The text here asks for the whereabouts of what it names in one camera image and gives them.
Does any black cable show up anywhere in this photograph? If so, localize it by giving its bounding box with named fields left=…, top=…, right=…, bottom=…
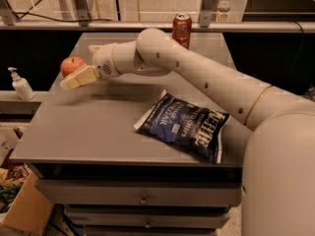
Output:
left=13, top=12, right=114, bottom=24

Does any red apple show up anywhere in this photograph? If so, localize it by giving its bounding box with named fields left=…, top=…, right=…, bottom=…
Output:
left=60, top=56, right=86, bottom=77

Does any metal railing frame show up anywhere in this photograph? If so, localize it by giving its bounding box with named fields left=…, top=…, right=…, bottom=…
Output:
left=1, top=0, right=315, bottom=33

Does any blue kettle chips bag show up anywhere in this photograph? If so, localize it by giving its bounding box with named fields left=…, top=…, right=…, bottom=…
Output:
left=134, top=90, right=229, bottom=163

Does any grey drawer cabinet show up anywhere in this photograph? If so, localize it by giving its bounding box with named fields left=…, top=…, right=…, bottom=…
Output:
left=9, top=32, right=254, bottom=236

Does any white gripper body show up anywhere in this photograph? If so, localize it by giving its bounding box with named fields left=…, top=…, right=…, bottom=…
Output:
left=92, top=43, right=121, bottom=79

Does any white pump bottle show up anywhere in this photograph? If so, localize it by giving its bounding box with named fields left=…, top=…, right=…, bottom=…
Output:
left=8, top=67, right=34, bottom=101

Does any red soda can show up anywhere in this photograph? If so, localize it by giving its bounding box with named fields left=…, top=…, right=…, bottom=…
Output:
left=172, top=13, right=192, bottom=48

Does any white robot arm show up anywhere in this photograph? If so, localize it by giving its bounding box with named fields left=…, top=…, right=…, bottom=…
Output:
left=60, top=29, right=315, bottom=236

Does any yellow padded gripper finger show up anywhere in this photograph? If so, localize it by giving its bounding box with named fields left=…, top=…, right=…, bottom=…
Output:
left=60, top=65, right=100, bottom=89
left=89, top=44, right=107, bottom=54

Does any cardboard box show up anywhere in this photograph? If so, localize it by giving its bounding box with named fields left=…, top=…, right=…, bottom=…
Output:
left=0, top=128, right=53, bottom=236

